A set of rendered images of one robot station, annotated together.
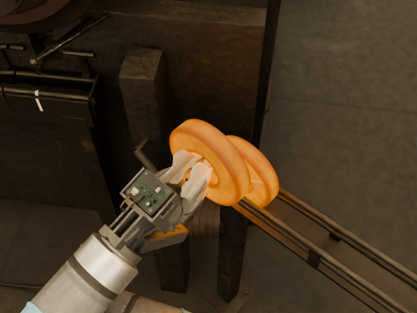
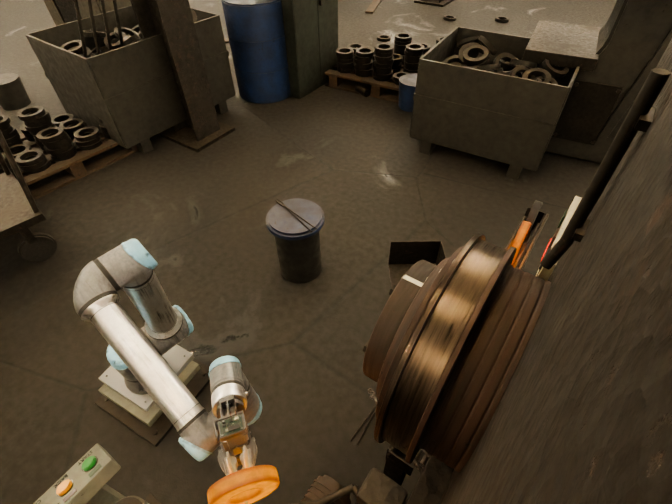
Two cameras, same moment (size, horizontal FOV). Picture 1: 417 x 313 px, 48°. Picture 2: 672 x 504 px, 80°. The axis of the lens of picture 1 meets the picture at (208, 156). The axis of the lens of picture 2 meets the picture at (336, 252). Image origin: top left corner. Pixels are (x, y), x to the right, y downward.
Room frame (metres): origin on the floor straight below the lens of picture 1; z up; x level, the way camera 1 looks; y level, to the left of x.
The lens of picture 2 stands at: (0.75, -0.11, 1.84)
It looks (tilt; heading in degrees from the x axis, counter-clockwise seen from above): 46 degrees down; 118
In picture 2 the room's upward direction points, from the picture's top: 1 degrees counter-clockwise
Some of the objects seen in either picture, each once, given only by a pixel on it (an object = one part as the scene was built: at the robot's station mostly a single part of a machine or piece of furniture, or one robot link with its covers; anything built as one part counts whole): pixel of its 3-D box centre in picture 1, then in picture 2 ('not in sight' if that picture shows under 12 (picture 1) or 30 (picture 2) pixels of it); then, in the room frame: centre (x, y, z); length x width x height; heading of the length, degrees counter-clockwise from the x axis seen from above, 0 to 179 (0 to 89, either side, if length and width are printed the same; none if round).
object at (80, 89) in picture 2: not in sight; (143, 71); (-2.45, 2.33, 0.43); 1.23 x 0.93 x 0.87; 80
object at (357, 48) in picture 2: not in sight; (393, 61); (-0.70, 4.01, 0.22); 1.20 x 0.81 x 0.44; 177
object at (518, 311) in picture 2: not in sight; (484, 364); (0.83, 0.36, 1.11); 0.47 x 0.10 x 0.47; 82
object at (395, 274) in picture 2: not in sight; (410, 319); (0.56, 0.93, 0.36); 0.26 x 0.20 x 0.72; 117
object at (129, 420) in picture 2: not in sight; (155, 384); (-0.45, 0.26, 0.04); 0.40 x 0.40 x 0.08; 88
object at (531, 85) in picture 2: not in sight; (492, 98); (0.45, 3.19, 0.39); 1.03 x 0.83 x 0.79; 176
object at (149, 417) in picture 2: not in sight; (150, 378); (-0.45, 0.26, 0.10); 0.32 x 0.32 x 0.04; 88
